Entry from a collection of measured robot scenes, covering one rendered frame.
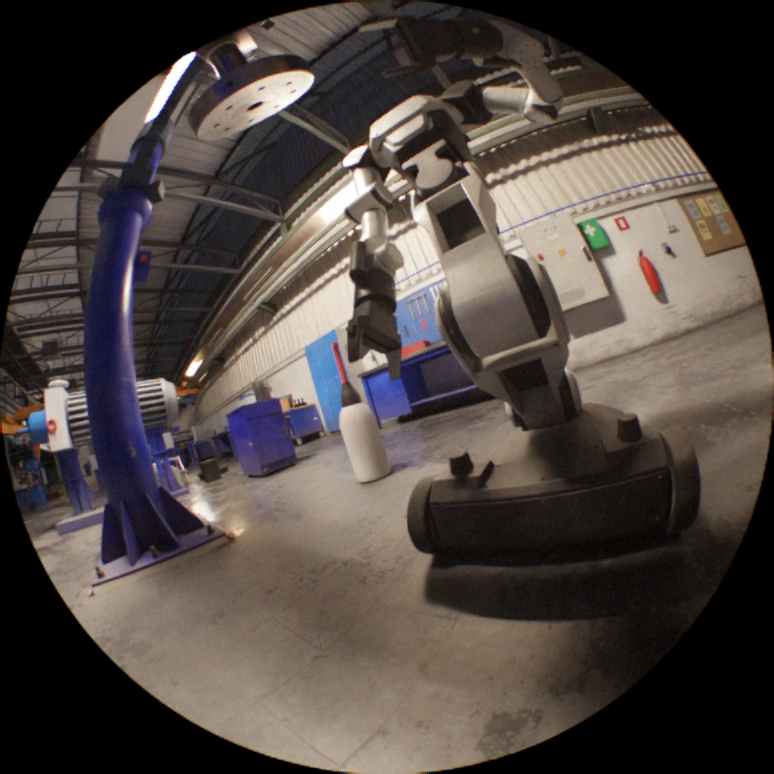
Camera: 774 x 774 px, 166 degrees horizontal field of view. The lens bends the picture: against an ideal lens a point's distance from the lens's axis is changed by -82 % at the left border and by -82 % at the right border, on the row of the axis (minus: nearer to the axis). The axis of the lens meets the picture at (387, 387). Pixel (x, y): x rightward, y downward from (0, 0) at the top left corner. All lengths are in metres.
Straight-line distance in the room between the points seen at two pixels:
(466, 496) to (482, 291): 0.36
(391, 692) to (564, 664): 0.24
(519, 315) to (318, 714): 0.65
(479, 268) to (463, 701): 0.61
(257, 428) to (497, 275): 2.58
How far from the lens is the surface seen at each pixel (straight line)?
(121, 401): 1.50
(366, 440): 1.40
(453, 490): 0.54
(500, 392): 0.51
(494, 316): 0.39
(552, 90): 0.76
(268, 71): 0.43
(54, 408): 3.64
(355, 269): 0.55
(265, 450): 2.76
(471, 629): 0.51
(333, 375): 4.65
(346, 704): 0.49
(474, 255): 0.44
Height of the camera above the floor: 0.41
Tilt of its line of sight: 2 degrees up
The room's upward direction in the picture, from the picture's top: 17 degrees counter-clockwise
